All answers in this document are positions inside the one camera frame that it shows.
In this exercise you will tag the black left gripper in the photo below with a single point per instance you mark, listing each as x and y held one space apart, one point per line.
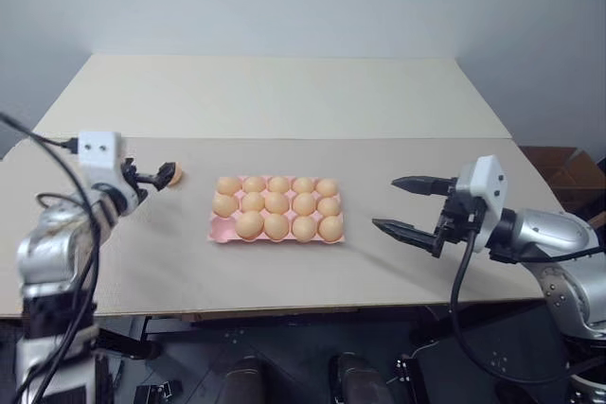
130 180

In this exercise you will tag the brown cardboard box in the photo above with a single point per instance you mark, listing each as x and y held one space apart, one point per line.
563 172

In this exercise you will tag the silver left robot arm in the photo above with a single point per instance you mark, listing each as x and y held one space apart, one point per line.
52 238

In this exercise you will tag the black table frame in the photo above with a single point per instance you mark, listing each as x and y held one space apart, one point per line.
284 321

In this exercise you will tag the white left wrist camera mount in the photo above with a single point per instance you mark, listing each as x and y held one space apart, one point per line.
97 149

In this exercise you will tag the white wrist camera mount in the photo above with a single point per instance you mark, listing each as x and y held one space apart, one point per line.
97 149
487 186

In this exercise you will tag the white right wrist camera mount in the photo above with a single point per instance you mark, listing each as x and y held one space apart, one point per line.
487 186

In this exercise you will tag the pink egg tray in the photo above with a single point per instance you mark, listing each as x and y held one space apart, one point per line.
219 230

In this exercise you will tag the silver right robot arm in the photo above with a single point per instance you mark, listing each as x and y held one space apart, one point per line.
563 252

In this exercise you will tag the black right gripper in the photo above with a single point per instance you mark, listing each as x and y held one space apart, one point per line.
455 219

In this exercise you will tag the tan egg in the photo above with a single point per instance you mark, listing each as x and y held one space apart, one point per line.
177 176
328 207
250 225
326 187
277 203
303 228
276 227
254 183
303 185
253 202
228 185
330 228
279 184
225 204
304 204

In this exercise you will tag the dark rounded shape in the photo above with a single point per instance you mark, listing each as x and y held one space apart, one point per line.
246 378
355 378

